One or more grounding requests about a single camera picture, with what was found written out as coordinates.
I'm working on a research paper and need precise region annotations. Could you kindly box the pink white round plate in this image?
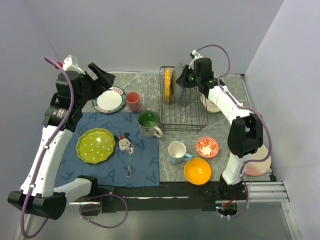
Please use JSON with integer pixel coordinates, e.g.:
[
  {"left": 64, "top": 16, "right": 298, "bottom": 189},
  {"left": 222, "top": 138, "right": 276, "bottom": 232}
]
[{"left": 244, "top": 145, "right": 272, "bottom": 177}]

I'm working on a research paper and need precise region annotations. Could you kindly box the orange polka dot plate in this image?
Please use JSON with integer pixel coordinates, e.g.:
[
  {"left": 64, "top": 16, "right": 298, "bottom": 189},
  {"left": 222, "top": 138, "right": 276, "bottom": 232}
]
[{"left": 164, "top": 67, "right": 171, "bottom": 103}]

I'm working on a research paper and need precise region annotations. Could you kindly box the aluminium rail frame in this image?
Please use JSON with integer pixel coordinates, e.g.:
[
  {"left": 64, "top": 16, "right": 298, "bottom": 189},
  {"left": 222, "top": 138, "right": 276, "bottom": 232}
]
[{"left": 247, "top": 181, "right": 290, "bottom": 203}]

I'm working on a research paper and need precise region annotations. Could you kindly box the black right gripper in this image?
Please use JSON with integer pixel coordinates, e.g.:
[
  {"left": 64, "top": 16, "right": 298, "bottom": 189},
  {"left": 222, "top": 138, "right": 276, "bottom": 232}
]
[{"left": 175, "top": 64, "right": 202, "bottom": 88}]

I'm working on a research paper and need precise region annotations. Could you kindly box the cream square cartoon dish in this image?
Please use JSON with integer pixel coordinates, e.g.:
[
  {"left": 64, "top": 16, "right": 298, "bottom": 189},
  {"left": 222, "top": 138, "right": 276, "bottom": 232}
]
[{"left": 201, "top": 95, "right": 221, "bottom": 114}]

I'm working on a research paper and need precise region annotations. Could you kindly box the orange bowl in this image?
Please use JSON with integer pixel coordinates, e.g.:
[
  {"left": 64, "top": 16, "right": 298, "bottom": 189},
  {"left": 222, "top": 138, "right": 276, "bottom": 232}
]
[{"left": 183, "top": 157, "right": 212, "bottom": 186}]

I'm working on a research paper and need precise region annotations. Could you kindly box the silver spoon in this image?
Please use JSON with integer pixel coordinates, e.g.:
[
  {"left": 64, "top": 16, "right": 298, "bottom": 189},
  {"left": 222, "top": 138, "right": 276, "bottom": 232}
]
[{"left": 126, "top": 142, "right": 135, "bottom": 177}]

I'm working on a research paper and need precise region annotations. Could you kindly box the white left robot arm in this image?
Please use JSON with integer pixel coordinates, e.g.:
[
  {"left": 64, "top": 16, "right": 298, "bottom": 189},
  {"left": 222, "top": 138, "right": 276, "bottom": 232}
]
[{"left": 7, "top": 62, "right": 116, "bottom": 220}]

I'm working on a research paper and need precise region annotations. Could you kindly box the black wire dish rack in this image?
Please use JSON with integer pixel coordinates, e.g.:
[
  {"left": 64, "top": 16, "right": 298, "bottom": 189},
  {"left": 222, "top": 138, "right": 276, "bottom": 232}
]
[{"left": 158, "top": 66, "right": 208, "bottom": 133}]

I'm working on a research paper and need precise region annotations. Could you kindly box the red white patterned dish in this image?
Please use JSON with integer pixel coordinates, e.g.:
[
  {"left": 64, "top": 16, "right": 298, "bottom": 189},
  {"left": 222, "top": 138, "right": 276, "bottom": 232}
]
[{"left": 195, "top": 136, "right": 219, "bottom": 159}]

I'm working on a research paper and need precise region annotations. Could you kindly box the light blue mug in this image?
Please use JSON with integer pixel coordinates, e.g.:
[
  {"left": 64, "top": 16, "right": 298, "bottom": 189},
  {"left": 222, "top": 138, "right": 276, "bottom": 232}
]
[{"left": 168, "top": 141, "right": 193, "bottom": 164}]

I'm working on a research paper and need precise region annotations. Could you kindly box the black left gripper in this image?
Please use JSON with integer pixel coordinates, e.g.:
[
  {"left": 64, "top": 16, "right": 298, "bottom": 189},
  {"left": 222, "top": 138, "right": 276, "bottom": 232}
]
[{"left": 75, "top": 62, "right": 115, "bottom": 108}]

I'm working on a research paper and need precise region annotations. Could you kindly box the blue floral plate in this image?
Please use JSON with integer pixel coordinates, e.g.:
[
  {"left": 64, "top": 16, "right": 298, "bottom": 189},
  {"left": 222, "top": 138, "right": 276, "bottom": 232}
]
[{"left": 170, "top": 61, "right": 186, "bottom": 103}]

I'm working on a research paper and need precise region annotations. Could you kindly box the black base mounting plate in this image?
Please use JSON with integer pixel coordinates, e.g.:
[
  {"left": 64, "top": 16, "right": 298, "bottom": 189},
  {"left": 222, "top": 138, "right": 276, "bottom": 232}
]
[{"left": 97, "top": 181, "right": 247, "bottom": 211}]

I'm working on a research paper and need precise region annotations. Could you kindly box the green-inside floral mug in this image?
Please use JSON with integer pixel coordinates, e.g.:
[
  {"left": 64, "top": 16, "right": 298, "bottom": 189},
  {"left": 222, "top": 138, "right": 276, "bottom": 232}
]
[{"left": 137, "top": 110, "right": 163, "bottom": 138}]

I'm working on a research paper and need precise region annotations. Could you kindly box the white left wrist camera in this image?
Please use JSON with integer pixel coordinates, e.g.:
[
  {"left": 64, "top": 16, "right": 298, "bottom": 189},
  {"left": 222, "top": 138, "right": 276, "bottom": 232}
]
[{"left": 57, "top": 54, "right": 84, "bottom": 74}]

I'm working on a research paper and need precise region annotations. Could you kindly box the teal rim white plate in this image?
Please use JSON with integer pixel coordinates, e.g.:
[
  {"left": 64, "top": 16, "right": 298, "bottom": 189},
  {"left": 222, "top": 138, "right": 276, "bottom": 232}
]
[{"left": 91, "top": 86, "right": 126, "bottom": 114}]

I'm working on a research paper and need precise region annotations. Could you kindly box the green polka dot plate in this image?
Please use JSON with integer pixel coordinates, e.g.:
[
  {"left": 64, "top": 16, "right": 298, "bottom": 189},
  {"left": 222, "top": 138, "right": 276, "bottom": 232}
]
[{"left": 75, "top": 128, "right": 116, "bottom": 164}]

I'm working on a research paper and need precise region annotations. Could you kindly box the cartoon mouse spoon rest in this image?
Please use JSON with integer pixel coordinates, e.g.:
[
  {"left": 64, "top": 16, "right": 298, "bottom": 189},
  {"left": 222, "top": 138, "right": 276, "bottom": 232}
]
[{"left": 116, "top": 132, "right": 132, "bottom": 151}]

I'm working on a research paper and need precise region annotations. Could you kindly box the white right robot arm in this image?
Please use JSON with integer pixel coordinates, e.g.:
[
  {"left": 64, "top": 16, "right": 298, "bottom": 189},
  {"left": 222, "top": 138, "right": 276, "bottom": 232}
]
[{"left": 171, "top": 57, "right": 264, "bottom": 200}]

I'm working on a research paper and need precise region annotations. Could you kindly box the pink plastic cup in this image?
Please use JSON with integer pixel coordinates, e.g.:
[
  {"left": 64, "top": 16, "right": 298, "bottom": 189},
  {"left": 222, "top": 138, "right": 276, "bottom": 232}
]
[{"left": 125, "top": 91, "right": 141, "bottom": 112}]

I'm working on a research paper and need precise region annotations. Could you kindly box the blue letter-print cloth mat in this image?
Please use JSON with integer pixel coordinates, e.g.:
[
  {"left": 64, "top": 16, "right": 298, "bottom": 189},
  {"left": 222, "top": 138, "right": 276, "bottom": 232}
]
[{"left": 54, "top": 112, "right": 160, "bottom": 188}]

